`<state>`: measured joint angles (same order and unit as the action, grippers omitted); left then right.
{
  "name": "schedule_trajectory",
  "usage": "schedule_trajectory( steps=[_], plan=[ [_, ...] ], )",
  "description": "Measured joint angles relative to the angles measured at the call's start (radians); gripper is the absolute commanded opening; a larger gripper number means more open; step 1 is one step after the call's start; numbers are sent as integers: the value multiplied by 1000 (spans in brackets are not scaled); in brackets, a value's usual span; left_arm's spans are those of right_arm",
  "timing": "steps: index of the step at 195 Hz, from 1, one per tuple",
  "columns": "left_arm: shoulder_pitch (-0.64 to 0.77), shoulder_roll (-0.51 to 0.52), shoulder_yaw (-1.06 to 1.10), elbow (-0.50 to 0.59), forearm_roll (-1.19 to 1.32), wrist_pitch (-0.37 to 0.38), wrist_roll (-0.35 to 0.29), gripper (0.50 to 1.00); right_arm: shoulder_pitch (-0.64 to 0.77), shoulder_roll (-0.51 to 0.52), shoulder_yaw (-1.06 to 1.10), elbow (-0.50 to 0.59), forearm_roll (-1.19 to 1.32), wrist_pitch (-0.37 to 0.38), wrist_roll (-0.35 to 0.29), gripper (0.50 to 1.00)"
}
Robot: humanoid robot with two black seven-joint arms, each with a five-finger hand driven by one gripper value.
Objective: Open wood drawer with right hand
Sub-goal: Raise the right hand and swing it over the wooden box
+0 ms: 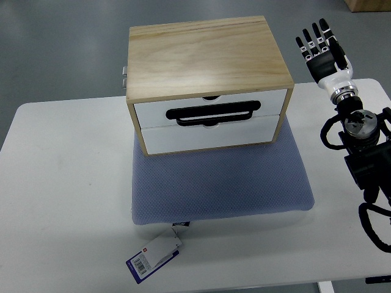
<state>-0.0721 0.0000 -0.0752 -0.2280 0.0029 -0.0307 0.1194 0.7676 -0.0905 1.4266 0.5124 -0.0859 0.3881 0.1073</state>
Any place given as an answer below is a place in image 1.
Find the black drawer handle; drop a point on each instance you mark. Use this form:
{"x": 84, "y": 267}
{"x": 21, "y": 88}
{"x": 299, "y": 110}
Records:
{"x": 211, "y": 115}

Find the white table leg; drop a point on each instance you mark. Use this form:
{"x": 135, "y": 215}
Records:
{"x": 325, "y": 287}

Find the blue mesh cushion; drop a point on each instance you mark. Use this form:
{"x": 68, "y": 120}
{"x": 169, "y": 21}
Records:
{"x": 223, "y": 183}

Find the black object at table edge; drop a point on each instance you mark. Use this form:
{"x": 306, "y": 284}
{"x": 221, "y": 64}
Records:
{"x": 378, "y": 279}

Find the light wood drawer cabinet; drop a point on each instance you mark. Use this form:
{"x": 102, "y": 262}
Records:
{"x": 205, "y": 59}

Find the white blue price tag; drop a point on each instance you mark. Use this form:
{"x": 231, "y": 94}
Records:
{"x": 154, "y": 255}

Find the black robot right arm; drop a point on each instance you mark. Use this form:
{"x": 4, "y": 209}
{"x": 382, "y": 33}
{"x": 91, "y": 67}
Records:
{"x": 366, "y": 138}

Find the cardboard box corner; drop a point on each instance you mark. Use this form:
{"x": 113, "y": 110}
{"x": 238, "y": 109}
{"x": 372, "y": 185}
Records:
{"x": 368, "y": 5}

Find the grey table control box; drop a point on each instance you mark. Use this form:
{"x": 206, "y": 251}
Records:
{"x": 124, "y": 77}

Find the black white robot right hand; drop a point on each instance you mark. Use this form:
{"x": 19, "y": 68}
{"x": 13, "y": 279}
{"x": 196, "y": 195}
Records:
{"x": 327, "y": 62}

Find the white drawer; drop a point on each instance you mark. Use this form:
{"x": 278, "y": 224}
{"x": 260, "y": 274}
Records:
{"x": 153, "y": 114}

